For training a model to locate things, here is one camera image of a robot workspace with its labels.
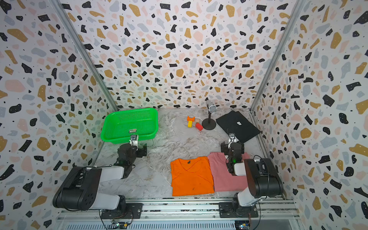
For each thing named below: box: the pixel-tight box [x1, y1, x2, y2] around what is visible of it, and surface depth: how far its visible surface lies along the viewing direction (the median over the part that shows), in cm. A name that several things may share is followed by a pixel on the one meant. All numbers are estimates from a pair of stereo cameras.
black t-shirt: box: [215, 110, 262, 143], surface depth 116 cm
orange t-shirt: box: [170, 156, 215, 197], surface depth 86 cm
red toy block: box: [195, 122, 204, 131], surface depth 112 cm
